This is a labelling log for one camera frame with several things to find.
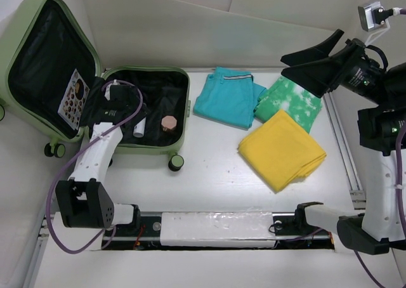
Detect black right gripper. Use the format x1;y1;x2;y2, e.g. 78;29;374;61
282;28;394;107

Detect white spray bottle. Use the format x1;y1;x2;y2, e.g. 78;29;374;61
133;117;147;138

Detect green white tie-dye cloth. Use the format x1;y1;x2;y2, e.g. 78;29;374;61
254;76;322;133

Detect green hard-shell suitcase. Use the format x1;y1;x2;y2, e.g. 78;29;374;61
1;0;190;171

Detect teal shorts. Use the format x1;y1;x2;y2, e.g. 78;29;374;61
193;67;266;130

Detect yellow cloth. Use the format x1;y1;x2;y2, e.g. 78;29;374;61
238;110;326;192

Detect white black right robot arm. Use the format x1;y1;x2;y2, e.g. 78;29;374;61
281;30;405;255

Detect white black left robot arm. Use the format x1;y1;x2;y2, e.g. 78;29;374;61
55;80;145;235

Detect sticker sheet in lid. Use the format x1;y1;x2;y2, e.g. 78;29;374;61
58;69;89;130

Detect white foam block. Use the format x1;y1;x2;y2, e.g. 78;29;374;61
160;211;276;248

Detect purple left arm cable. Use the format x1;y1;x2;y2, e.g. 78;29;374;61
46;80;144;254

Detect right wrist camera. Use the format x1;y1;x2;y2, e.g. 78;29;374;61
357;1;393;32

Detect aluminium side rail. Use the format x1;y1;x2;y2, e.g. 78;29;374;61
323;93;366;210

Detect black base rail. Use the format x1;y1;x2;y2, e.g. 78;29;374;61
101;211;334;251

